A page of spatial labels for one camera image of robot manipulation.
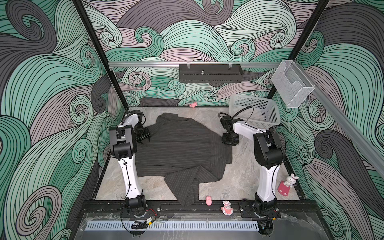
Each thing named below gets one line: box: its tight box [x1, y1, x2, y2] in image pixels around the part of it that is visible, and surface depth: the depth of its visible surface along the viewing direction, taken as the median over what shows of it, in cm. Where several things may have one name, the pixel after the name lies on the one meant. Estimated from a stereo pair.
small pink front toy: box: [206, 195, 212, 206], surface depth 76 cm
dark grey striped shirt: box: [135, 113, 233, 207], surface depth 94 cm
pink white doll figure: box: [221, 200, 233, 216], surface depth 73 cm
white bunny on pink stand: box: [277, 173, 299, 196], surface depth 79 cm
